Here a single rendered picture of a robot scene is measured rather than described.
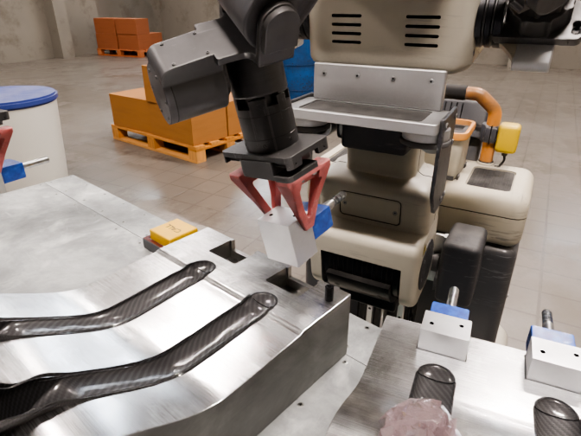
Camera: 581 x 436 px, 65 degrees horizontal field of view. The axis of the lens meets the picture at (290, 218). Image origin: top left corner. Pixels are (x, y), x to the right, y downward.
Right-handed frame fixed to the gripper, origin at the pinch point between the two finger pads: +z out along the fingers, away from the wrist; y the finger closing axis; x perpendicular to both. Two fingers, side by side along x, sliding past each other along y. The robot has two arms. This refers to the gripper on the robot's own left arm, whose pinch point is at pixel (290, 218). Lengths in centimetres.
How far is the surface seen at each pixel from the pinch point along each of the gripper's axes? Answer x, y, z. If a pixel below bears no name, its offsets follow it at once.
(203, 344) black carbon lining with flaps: -15.3, -0.6, 6.9
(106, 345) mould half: -22.3, -5.6, 3.4
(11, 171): -13, -51, -6
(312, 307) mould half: -4.2, 4.7, 8.3
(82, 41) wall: 482, -1094, -11
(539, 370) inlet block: 4.4, 25.6, 14.8
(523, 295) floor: 142, -17, 119
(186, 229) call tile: 3.2, -30.5, 9.9
